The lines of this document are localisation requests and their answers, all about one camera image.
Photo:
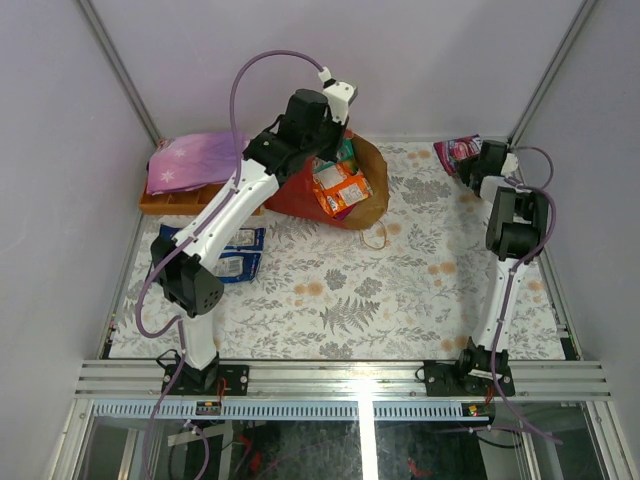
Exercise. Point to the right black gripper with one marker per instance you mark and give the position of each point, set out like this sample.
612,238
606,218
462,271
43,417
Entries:
462,170

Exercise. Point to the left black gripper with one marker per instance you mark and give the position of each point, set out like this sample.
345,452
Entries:
331,143

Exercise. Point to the white Fox's candy bag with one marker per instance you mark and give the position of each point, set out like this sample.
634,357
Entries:
451,153

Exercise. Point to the orange Fox's candy bag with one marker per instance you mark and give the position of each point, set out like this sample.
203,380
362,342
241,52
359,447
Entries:
340,186

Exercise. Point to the red paper bag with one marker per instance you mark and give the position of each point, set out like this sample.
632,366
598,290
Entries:
297,199

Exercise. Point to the blue Doritos chip bag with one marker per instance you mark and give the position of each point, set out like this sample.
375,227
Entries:
241,258

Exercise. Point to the green snack packet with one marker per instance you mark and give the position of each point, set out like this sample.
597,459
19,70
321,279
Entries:
346,151

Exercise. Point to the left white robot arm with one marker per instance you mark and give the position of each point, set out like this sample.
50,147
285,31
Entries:
185,263

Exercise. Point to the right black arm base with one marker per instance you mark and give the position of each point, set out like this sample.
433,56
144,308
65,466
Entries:
469,375

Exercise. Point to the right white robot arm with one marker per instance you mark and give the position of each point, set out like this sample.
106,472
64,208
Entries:
519,225

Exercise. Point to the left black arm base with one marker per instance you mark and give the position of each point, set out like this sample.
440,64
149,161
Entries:
217,379

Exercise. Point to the purple plastic package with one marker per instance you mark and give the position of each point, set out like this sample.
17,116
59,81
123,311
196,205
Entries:
190,162

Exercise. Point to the orange wooden tray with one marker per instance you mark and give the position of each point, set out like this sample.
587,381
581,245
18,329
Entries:
189,203

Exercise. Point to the floral table mat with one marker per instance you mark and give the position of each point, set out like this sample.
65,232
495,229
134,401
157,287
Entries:
410,287

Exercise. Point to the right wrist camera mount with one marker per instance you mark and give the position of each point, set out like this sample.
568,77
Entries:
510,165

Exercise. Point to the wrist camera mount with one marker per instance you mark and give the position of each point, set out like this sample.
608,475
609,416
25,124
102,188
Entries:
339,94
510,165

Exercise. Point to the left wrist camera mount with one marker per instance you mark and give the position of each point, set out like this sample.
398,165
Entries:
339,94

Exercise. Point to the aluminium front rail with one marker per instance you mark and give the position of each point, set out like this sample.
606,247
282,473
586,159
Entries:
532,380

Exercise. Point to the blue white cable duct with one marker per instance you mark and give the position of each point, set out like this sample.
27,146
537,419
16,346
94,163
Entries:
292,410

